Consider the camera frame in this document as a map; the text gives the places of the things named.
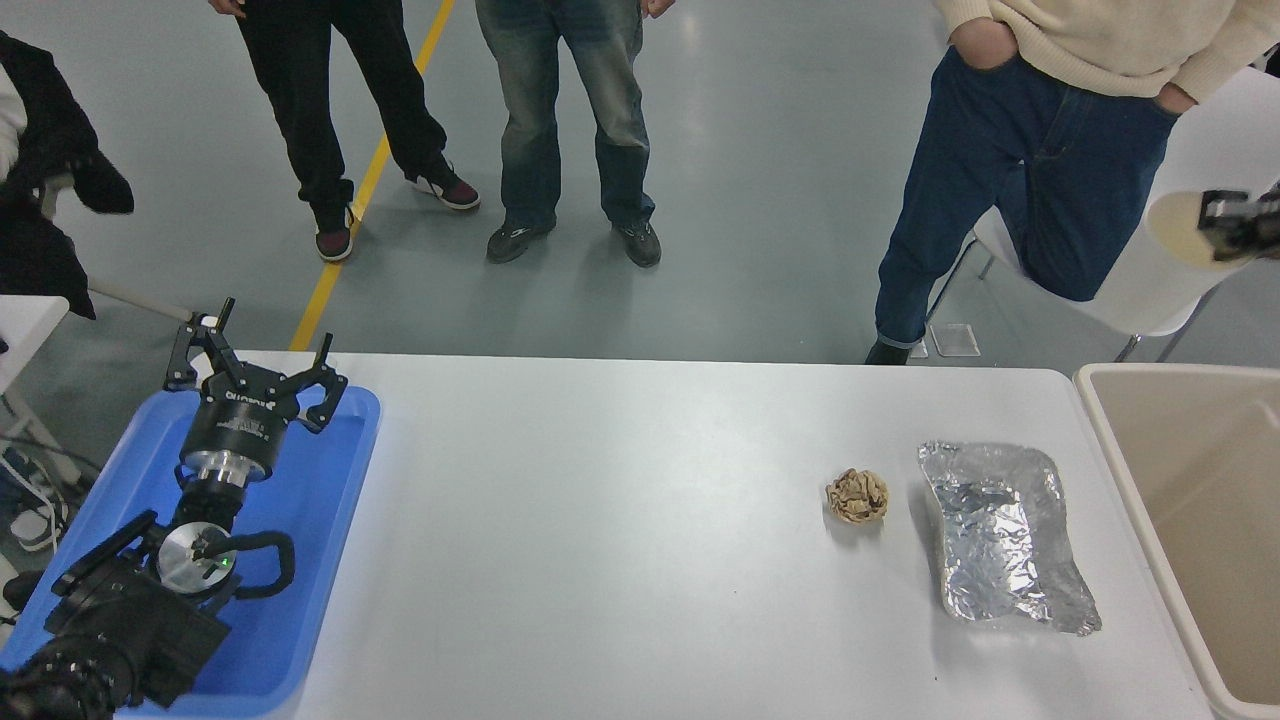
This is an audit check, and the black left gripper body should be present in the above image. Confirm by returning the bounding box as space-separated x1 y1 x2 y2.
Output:
180 372 303 479

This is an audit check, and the white paper cup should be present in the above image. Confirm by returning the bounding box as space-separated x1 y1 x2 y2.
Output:
1145 189 1251 270

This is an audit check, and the white plastic chair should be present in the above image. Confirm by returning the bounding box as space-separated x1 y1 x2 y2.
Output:
925 65 1280 364

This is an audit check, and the blue plastic tray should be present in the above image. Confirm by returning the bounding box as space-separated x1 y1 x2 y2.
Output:
0 386 382 719

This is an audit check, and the person leaning on chair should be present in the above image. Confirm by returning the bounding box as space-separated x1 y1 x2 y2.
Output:
866 0 1280 366

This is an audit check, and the small white table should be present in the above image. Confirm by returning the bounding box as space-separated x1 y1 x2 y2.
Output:
0 295 83 486

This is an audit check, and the white shoe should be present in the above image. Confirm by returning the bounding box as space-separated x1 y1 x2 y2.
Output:
0 450 69 557

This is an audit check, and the large pale bin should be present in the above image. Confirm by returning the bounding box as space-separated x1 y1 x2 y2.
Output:
1072 362 1280 720

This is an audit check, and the standing person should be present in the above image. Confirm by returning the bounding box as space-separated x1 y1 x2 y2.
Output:
474 0 677 269
207 0 482 264

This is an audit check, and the seated person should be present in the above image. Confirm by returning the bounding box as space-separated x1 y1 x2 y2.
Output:
0 30 136 321

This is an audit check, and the silver foil tray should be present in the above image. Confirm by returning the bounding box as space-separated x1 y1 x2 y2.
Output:
917 441 1103 637

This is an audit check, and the crumpled tan paper ball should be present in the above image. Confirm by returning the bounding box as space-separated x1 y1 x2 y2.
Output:
826 468 890 525

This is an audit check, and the grey chair frame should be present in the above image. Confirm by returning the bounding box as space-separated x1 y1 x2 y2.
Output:
35 172 193 322

